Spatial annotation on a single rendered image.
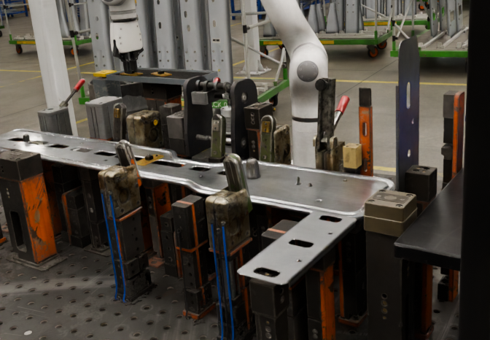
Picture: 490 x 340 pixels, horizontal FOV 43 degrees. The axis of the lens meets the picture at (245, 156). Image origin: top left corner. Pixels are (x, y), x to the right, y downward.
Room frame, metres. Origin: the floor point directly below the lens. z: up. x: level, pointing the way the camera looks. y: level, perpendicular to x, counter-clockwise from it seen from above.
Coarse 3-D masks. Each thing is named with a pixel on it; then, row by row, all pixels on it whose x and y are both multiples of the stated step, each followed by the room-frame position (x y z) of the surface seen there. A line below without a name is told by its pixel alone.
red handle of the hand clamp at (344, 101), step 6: (342, 96) 1.55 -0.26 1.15; (342, 102) 1.53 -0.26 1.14; (348, 102) 1.54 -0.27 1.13; (336, 108) 1.52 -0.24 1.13; (342, 108) 1.52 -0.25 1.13; (336, 114) 1.51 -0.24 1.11; (342, 114) 1.51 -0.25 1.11; (336, 120) 1.49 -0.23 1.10; (324, 138) 1.45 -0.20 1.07; (324, 144) 1.45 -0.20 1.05
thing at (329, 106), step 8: (320, 80) 1.44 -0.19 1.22; (328, 80) 1.47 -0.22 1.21; (320, 88) 1.44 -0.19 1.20; (328, 88) 1.46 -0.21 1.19; (320, 96) 1.46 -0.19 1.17; (328, 96) 1.46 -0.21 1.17; (320, 104) 1.46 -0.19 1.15; (328, 104) 1.45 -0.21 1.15; (320, 112) 1.46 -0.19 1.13; (328, 112) 1.44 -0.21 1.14; (320, 120) 1.46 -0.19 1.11; (328, 120) 1.44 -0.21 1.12; (320, 128) 1.45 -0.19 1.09; (328, 128) 1.44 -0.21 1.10; (320, 136) 1.45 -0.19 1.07; (328, 136) 1.44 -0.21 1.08; (320, 144) 1.45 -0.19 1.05; (328, 144) 1.43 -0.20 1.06
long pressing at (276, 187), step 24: (0, 144) 1.89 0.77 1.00; (24, 144) 1.87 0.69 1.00; (48, 144) 1.85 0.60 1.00; (72, 144) 1.83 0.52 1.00; (96, 144) 1.80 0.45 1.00; (96, 168) 1.60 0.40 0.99; (144, 168) 1.54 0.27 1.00; (168, 168) 1.53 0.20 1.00; (216, 168) 1.50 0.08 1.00; (264, 168) 1.47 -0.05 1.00; (288, 168) 1.45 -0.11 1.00; (312, 168) 1.43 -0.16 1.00; (216, 192) 1.34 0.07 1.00; (264, 192) 1.30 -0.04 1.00; (288, 192) 1.29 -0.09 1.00; (312, 192) 1.28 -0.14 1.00; (336, 192) 1.27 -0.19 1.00; (360, 192) 1.26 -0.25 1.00; (360, 216) 1.14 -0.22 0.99
